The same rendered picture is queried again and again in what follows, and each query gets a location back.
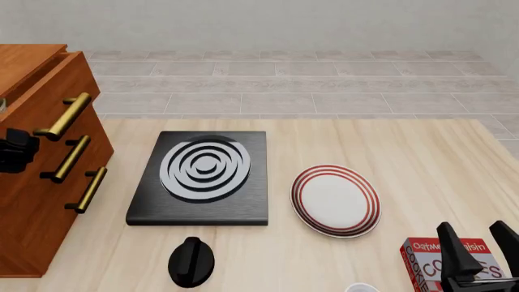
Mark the wooden drawer, pulled out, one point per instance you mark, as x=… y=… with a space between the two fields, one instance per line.
x=42 y=112

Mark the wooden drawer, lowest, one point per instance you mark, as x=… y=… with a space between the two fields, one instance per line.
x=71 y=195

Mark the flat black stove plate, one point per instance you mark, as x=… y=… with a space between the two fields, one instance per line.
x=150 y=207

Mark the small grey plate on stalk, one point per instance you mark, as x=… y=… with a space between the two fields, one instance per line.
x=2 y=106

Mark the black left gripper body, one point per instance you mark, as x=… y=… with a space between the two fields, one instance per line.
x=16 y=155

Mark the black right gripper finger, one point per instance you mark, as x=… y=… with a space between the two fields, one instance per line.
x=456 y=252
x=509 y=243

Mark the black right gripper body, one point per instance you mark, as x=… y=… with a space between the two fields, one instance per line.
x=482 y=286

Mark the wooden drawer, middle height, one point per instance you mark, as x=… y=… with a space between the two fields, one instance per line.
x=50 y=156

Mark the round black stove knob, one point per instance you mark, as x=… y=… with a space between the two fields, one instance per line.
x=190 y=264

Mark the white plate with red rings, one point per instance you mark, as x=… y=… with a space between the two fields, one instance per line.
x=334 y=200

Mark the printed cookie box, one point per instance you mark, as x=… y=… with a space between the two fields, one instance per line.
x=417 y=264

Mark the wooden cabinet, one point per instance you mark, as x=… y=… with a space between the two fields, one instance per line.
x=22 y=62

